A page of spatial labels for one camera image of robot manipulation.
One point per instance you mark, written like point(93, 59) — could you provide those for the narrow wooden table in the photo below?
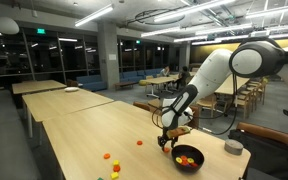
point(37, 86)

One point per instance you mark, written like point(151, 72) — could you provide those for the brown padded cushion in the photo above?
point(264, 131)

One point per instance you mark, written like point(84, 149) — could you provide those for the yellow disc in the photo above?
point(178, 160)
point(191, 160)

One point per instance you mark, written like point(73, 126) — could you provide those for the seated person light shirt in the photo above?
point(165, 71)

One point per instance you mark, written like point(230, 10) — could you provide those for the wooden chair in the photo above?
point(207, 100)
point(243, 103)
point(259, 90)

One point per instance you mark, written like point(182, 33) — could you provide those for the ceiling light tube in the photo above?
point(94, 15)
point(190, 39)
point(160, 31)
point(190, 9)
point(274, 11)

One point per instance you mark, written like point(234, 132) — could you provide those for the black bowl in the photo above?
point(187, 170)

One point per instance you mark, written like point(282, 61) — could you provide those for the small wooden table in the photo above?
point(159, 80)

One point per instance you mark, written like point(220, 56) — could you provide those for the green block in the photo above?
point(99, 178)

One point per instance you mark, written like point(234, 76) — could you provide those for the white paper sign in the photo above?
point(112, 57)

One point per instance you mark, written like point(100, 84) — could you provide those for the blue disc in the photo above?
point(186, 164)

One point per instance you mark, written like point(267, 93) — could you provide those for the white round pendant lamp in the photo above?
point(6, 25)

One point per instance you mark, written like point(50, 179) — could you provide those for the large green exit sign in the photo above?
point(41, 31)

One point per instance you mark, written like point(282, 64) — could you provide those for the white plate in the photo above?
point(71, 89)

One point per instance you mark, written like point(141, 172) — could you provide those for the open printed cardboard box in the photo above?
point(194, 116)

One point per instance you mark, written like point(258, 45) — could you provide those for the seated person dark clothes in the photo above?
point(183, 77)

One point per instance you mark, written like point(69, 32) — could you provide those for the long blue sofa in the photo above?
point(134, 76)

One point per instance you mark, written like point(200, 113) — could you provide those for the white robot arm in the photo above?
point(214, 70)

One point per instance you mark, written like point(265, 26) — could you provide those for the yellow pouf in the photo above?
point(143, 82)

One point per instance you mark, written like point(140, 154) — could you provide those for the short blue sofa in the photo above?
point(90, 83)

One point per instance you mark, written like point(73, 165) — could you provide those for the yellow block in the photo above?
point(116, 162)
point(114, 175)

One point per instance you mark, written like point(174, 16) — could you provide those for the orange disc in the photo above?
point(166, 150)
point(182, 162)
point(116, 168)
point(139, 142)
point(183, 157)
point(107, 155)
point(195, 164)

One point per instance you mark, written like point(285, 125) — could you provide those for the slim concrete column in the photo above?
point(184, 56)

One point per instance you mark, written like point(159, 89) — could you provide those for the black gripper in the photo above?
point(169, 138)

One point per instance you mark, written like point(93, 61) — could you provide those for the small green exit sign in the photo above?
point(138, 42)

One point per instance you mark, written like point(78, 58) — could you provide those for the wide wooden table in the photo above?
point(60, 103)

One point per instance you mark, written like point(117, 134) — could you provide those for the plain cardboard box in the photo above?
point(142, 106)

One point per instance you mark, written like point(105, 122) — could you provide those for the black cart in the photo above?
point(270, 160)

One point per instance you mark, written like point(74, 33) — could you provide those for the wide concrete column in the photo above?
point(108, 70)

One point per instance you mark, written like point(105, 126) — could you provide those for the long wooden dining table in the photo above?
point(227, 87)

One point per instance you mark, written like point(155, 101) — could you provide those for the low coffee table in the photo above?
point(125, 83)

